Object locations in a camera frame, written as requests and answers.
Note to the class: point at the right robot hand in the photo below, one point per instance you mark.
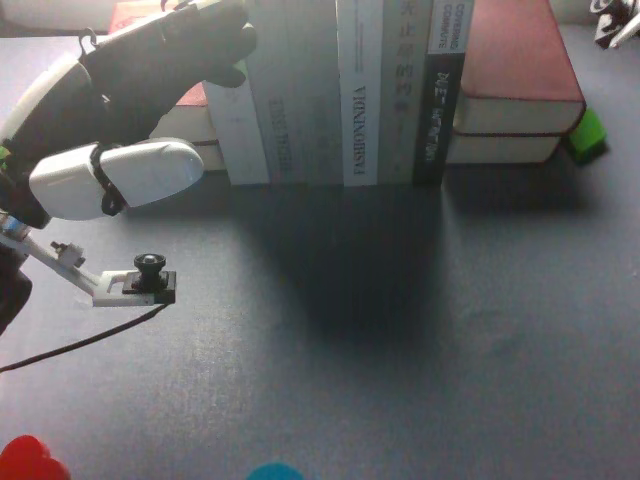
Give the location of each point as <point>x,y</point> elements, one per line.
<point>125,90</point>

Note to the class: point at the grey book with faint title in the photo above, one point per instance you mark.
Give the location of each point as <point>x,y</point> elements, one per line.
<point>300,100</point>

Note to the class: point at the white FASHIONINDIA book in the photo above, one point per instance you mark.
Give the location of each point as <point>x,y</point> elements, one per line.
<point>360,125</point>

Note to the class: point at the grey book with Chinese title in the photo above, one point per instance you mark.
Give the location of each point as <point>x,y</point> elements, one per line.
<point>400,100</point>

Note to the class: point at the black and white book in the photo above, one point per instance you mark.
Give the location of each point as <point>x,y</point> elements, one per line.
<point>435,125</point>

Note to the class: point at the grey table cloth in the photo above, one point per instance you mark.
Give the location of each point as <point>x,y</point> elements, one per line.
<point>400,325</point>

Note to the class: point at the red book under thick book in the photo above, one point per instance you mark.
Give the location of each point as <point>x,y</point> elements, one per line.
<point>500,150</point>

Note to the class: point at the red toy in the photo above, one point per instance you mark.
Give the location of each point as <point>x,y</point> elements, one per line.
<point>25,460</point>

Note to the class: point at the thick red hardcover book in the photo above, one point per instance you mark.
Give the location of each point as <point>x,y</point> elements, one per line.
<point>520,50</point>

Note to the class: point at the blue toy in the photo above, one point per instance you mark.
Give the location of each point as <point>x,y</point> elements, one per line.
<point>275,472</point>

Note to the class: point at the green block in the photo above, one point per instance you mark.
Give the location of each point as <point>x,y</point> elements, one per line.
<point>590,135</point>

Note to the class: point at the wrist camera on white mount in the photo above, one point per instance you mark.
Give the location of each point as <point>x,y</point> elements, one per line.
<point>145,280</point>

